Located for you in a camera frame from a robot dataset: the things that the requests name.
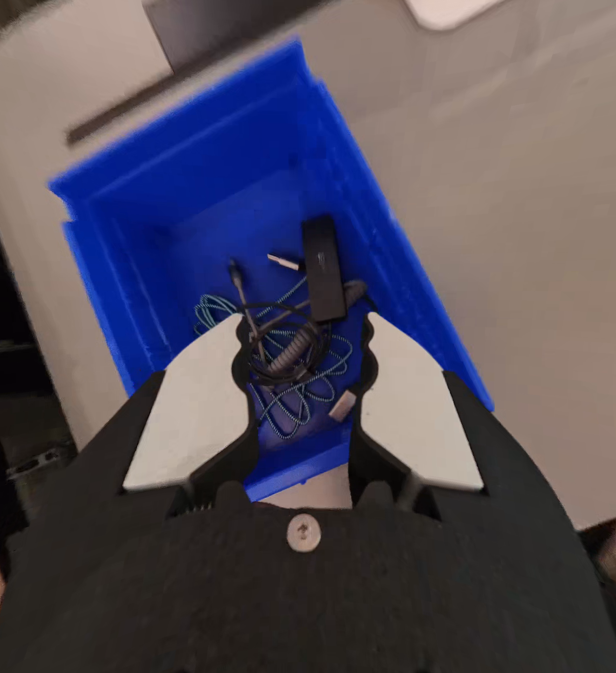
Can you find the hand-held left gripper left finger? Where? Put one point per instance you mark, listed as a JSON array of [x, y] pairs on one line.
[[192, 415]]

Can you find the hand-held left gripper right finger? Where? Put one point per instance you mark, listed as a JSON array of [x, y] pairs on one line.
[[418, 415]]

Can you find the blue storage bin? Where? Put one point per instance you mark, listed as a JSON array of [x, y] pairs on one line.
[[208, 184]]

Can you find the black usb hub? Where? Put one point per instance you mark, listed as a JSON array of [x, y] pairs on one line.
[[324, 273]]

